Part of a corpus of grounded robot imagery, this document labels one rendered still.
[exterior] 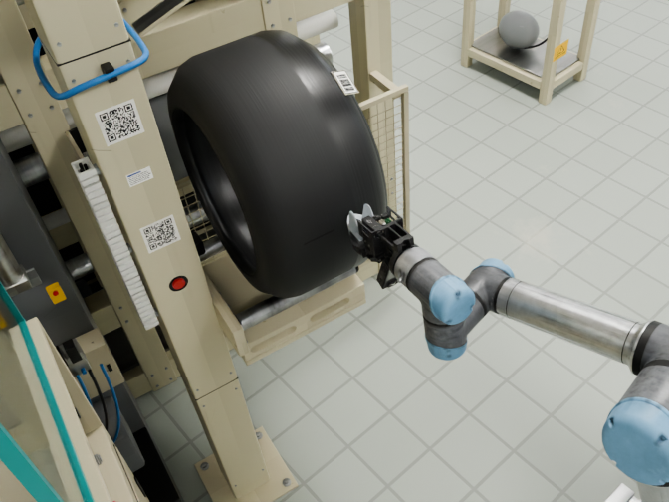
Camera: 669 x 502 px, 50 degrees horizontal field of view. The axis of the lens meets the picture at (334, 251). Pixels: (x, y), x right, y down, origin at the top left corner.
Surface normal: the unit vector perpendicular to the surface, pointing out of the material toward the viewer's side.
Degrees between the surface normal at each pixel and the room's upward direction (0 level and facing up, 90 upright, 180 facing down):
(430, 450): 0
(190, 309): 90
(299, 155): 50
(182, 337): 90
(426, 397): 0
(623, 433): 83
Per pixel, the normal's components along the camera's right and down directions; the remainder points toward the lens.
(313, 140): 0.32, -0.05
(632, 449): -0.70, 0.47
